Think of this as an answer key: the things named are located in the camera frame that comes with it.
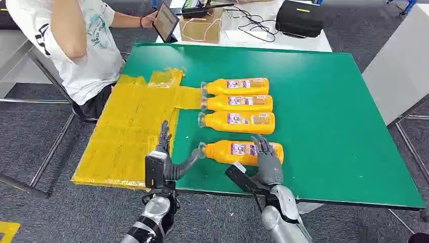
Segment orange drink bottle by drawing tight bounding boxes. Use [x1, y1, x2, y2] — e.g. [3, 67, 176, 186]
[197, 111, 276, 135]
[200, 95, 274, 113]
[201, 77, 270, 97]
[198, 140, 284, 167]

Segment black tablet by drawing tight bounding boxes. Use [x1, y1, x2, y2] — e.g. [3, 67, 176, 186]
[152, 1, 180, 44]

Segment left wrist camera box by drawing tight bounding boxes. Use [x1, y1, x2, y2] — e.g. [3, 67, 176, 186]
[145, 151, 168, 189]

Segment brown cardboard box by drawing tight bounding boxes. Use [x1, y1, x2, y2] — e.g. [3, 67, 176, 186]
[179, 7, 224, 44]

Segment grey table panel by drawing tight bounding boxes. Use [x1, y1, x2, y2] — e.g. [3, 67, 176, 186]
[362, 3, 429, 127]

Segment black bag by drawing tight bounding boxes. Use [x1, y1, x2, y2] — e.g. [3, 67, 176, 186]
[275, 0, 326, 38]

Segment yellow sheet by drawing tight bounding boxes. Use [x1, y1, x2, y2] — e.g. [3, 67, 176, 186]
[71, 68, 202, 190]

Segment white cable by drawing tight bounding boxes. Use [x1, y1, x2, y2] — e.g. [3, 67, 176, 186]
[181, 17, 223, 43]

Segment person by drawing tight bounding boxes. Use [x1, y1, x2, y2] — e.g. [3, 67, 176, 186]
[5, 0, 158, 122]

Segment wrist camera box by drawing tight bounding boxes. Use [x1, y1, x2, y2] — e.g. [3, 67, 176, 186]
[225, 162, 269, 196]
[145, 151, 168, 189]

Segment grey bench with metal frame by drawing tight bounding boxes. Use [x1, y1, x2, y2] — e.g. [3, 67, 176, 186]
[0, 29, 78, 198]

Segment black cable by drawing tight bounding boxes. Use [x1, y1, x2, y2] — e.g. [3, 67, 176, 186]
[223, 7, 279, 43]

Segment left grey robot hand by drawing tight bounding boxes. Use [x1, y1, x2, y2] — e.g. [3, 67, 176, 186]
[155, 120, 206, 182]

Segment blue metal stand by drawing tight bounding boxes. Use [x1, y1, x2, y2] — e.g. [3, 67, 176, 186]
[387, 0, 418, 16]

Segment white table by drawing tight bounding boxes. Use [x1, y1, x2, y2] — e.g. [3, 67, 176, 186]
[155, 0, 332, 53]

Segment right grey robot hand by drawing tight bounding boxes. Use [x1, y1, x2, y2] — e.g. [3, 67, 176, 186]
[251, 135, 284, 187]

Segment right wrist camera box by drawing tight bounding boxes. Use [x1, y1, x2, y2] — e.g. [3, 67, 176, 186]
[225, 162, 269, 196]

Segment metal table frame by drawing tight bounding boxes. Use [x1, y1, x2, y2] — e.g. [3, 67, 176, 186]
[388, 100, 429, 235]

